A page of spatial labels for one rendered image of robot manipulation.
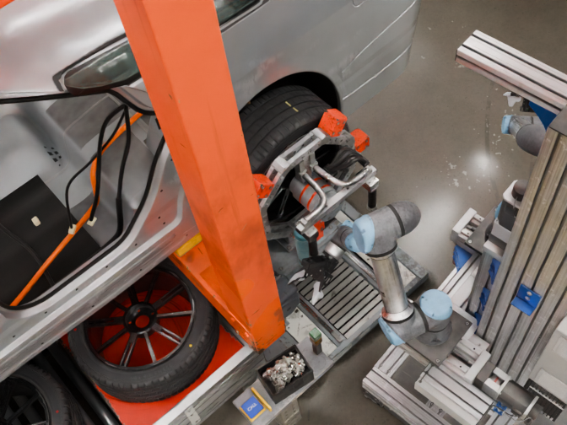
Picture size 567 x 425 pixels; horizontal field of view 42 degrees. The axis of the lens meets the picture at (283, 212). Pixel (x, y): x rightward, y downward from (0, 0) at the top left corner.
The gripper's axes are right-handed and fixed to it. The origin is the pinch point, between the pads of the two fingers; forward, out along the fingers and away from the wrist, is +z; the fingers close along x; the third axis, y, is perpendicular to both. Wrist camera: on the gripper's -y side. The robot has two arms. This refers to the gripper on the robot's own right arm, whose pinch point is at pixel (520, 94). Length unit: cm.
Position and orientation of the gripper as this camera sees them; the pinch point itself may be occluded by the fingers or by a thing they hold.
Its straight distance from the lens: 333.2
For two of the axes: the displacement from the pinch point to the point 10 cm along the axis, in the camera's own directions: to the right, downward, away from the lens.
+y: -0.6, 9.8, 1.7
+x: 9.9, 0.4, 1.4
